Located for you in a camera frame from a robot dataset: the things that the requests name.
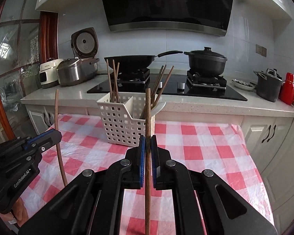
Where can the black range hood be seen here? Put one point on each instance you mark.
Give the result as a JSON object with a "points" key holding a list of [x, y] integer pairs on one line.
{"points": [[205, 16]]}

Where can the white plate with food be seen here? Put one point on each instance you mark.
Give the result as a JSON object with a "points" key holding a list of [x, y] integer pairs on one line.
{"points": [[243, 85]]}

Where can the white lower cabinet doors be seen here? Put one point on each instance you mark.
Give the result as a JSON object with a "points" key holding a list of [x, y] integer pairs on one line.
{"points": [[270, 141]]}

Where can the red wooden glass door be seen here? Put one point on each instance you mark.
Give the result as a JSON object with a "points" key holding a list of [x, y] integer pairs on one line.
{"points": [[28, 38]]}

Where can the white small kitchen appliance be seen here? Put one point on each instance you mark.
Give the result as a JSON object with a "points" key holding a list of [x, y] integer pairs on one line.
{"points": [[48, 73]]}

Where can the black lidded cooking pot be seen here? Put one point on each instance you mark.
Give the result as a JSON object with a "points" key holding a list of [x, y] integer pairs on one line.
{"points": [[206, 62]]}

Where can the wall power socket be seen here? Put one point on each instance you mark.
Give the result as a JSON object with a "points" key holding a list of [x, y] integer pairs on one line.
{"points": [[261, 50]]}

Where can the black glass gas stove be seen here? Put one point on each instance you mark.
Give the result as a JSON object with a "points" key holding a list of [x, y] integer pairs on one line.
{"points": [[191, 84]]}

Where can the red white checkered tablecloth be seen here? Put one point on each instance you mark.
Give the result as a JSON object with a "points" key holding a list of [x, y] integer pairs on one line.
{"points": [[199, 146]]}

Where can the black blue-tipped right gripper finger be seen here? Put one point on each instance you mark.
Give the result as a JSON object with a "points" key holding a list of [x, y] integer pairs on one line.
{"points": [[43, 141]]}

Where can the dark steel stock pot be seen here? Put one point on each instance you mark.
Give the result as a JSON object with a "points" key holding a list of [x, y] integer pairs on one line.
{"points": [[269, 84]]}

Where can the red thermos bottle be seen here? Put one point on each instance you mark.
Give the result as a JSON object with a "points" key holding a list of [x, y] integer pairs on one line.
{"points": [[287, 90]]}

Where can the silver open rice cooker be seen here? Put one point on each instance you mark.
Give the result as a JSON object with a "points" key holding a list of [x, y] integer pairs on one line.
{"points": [[84, 65]]}

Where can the person's left hand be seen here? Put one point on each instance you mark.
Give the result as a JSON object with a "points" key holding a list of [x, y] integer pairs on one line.
{"points": [[18, 212]]}

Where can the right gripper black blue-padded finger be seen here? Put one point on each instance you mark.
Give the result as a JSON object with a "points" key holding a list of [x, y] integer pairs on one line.
{"points": [[92, 202], [203, 202]]}

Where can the white perforated utensil basket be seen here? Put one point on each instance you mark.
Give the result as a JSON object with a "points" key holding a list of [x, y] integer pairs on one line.
{"points": [[121, 121]]}

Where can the black frying pan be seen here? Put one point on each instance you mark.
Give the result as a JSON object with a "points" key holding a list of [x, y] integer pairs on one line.
{"points": [[131, 63]]}

